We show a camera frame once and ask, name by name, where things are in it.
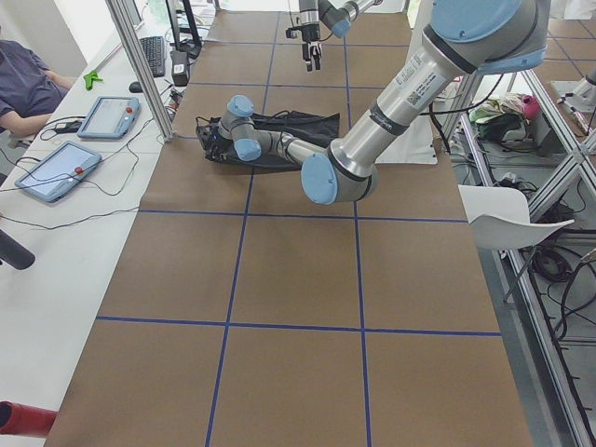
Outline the far teach pendant tablet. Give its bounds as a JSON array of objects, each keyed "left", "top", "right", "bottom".
[{"left": 76, "top": 96, "right": 141, "bottom": 140}]

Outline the seated person in blue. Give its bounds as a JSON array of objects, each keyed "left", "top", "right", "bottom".
[{"left": 1, "top": 40, "right": 74, "bottom": 137}]

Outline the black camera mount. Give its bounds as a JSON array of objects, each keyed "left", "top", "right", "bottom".
[{"left": 285, "top": 27, "right": 302, "bottom": 39}]

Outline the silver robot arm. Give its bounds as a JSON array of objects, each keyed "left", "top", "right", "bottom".
[
  {"left": 196, "top": 1, "right": 550, "bottom": 205},
  {"left": 286, "top": 0, "right": 382, "bottom": 72}
]

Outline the near teach pendant tablet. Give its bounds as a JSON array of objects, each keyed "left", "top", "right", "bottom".
[{"left": 15, "top": 142, "right": 102, "bottom": 203}]

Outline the black keyboard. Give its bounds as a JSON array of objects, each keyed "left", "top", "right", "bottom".
[{"left": 139, "top": 36, "right": 166, "bottom": 77}]

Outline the black computer mouse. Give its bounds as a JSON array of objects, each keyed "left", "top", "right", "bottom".
[{"left": 129, "top": 81, "right": 142, "bottom": 93}]

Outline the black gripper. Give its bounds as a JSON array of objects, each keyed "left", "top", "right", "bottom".
[
  {"left": 196, "top": 122, "right": 231, "bottom": 161},
  {"left": 300, "top": 22, "right": 321, "bottom": 72}
]

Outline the teach pendant tablet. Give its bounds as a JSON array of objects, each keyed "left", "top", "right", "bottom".
[
  {"left": 76, "top": 96, "right": 141, "bottom": 140},
  {"left": 15, "top": 142, "right": 102, "bottom": 203}
]

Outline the black printed t-shirt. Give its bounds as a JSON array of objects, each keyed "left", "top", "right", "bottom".
[{"left": 196, "top": 110, "right": 341, "bottom": 171}]

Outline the green plastic clamp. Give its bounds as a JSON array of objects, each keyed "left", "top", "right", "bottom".
[{"left": 83, "top": 70, "right": 103, "bottom": 91}]

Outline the red cylinder object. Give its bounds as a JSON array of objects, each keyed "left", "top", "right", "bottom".
[{"left": 1, "top": 401, "right": 58, "bottom": 439}]

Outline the aluminium frame post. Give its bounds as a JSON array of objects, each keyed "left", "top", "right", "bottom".
[{"left": 105, "top": 0, "right": 173, "bottom": 142}]

